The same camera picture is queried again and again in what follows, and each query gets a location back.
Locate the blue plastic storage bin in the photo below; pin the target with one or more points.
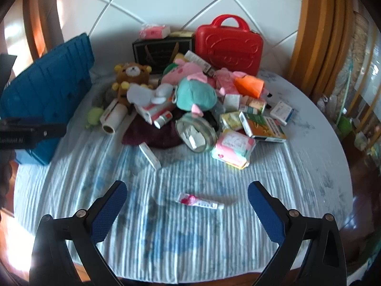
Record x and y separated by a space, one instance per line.
53 80

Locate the red plastic suitcase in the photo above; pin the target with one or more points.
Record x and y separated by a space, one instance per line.
229 47

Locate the small light green plush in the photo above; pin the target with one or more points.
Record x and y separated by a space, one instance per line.
93 117

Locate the white blue medicine box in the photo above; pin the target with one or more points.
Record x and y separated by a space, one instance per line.
282 112

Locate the olive flat box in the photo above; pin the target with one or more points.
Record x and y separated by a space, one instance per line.
182 34

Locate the wooden bed frame post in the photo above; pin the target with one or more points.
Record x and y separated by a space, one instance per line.
321 29
38 20

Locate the black gift bag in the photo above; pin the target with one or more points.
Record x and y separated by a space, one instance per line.
151 55

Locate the black pouch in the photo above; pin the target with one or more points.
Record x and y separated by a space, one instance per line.
212 120

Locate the white plush toy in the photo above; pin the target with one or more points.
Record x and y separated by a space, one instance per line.
143 92

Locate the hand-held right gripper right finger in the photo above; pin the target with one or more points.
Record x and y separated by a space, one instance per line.
266 214

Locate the small red white can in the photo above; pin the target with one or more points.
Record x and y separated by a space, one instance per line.
163 119

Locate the pink tissue pack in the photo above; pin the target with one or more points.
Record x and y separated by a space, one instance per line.
153 32

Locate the teal pig plush with glasses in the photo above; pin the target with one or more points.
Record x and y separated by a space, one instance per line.
193 95

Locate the long white carton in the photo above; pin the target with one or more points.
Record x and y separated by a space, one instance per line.
198 61

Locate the grey plush toy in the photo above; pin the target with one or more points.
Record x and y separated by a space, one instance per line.
102 98

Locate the person's left forearm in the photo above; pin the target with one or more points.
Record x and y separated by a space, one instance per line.
6 178

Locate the small white cube box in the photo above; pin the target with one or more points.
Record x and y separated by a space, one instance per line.
231 102

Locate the slim white carton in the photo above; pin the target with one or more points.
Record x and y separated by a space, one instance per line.
150 156

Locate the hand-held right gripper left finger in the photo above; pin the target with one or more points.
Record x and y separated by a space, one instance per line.
108 214

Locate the green orange carton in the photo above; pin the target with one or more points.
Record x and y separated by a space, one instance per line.
263 126

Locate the green yellow plush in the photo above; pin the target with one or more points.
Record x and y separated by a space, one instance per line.
169 68

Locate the orange paper packet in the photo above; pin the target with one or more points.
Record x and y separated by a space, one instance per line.
250 85

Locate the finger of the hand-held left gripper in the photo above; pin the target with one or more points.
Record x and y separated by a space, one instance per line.
50 131

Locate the white padded headboard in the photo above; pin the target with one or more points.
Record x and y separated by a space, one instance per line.
166 3

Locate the small orange green box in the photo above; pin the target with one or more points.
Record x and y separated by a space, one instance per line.
254 105

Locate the large white paper roll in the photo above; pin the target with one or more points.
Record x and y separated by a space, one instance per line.
113 114

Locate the maroon cloth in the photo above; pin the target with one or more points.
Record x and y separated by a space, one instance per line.
157 137

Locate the pink white packet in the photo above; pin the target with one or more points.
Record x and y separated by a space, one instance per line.
225 82

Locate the brown teddy bear plush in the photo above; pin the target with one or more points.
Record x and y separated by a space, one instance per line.
131 74

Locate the red white carton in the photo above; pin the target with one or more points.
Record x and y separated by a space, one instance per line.
151 111

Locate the pink pad pack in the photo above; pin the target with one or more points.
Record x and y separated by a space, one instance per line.
233 149

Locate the yellow green packet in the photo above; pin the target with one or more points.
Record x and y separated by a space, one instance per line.
230 121

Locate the clear jar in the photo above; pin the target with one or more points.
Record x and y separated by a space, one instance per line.
198 134

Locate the white pink ointment tube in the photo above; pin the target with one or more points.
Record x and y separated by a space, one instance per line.
199 201

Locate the pink pig plush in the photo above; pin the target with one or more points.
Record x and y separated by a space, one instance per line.
181 74

